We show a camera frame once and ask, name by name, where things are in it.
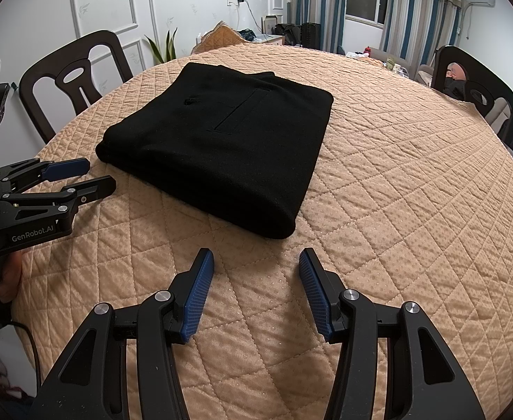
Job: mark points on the left hand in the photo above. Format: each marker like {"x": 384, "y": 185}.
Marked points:
{"x": 11, "y": 272}

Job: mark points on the striped curtain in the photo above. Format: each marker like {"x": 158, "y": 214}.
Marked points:
{"x": 415, "y": 29}
{"x": 317, "y": 6}

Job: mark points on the green snake plant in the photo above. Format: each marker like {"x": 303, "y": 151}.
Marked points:
{"x": 166, "y": 52}

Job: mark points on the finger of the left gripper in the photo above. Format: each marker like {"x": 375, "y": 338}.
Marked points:
{"x": 81, "y": 192}
{"x": 35, "y": 171}

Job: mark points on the dark wooden chair left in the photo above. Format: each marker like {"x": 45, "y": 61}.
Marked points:
{"x": 70, "y": 68}

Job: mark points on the dark wooden chair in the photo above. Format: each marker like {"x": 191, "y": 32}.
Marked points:
{"x": 70, "y": 68}
{"x": 482, "y": 86}

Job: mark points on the black pants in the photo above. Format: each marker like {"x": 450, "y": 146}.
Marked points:
{"x": 239, "y": 146}

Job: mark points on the striped curtain right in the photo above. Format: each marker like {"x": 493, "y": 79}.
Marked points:
{"x": 415, "y": 29}

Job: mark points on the person lying in background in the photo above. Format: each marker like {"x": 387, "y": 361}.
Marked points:
{"x": 454, "y": 82}

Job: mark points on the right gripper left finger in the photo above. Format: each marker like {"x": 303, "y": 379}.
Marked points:
{"x": 88, "y": 380}

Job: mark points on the beige quilted bed cover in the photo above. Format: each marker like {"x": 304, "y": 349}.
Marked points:
{"x": 411, "y": 200}

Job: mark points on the dark wooden chair right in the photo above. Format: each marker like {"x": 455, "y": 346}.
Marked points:
{"x": 482, "y": 86}

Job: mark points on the striped curtain left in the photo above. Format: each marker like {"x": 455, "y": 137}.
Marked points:
{"x": 317, "y": 6}

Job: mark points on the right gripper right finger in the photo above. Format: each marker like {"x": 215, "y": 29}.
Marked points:
{"x": 424, "y": 379}

